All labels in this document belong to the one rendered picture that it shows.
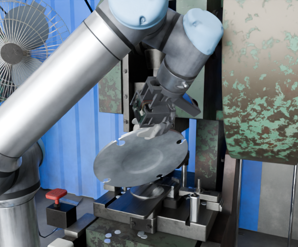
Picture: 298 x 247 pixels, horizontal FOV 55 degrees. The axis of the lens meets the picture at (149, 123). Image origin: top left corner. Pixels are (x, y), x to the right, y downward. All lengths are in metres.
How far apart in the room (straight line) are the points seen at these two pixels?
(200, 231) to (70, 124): 2.00
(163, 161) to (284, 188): 1.55
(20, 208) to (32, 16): 1.12
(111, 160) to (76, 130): 1.94
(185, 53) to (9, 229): 0.49
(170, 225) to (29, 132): 0.72
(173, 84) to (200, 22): 0.13
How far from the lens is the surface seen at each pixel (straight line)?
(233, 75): 0.64
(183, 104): 0.64
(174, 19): 0.53
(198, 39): 0.51
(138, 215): 0.91
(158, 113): 0.62
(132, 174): 0.91
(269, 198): 2.36
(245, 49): 0.62
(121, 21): 0.39
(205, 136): 1.25
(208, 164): 1.28
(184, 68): 0.54
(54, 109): 0.43
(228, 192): 1.35
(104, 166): 0.83
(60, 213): 1.15
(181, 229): 1.06
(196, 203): 1.00
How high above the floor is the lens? 1.21
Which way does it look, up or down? 10 degrees down
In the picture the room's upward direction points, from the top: straight up
